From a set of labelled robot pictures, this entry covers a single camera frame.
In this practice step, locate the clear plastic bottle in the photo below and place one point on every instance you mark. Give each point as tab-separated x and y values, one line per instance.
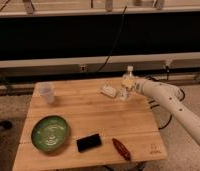
129	73

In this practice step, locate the black rectangular box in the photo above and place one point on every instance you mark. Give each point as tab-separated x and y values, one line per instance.
88	142

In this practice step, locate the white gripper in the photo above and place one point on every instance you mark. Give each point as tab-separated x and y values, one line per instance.
131	84

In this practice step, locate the black chair base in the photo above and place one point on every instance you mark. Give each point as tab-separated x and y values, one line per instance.
6	124

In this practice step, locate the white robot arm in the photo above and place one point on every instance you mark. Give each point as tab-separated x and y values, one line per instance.
167	96

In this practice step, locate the clear plastic cup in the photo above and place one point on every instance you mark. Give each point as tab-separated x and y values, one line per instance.
46	91

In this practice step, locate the small white packet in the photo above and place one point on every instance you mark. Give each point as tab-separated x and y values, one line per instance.
108	90

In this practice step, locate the dark red oblong object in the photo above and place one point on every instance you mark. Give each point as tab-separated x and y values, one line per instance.
121	149

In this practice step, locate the green round plate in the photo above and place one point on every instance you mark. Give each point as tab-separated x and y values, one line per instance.
50	133

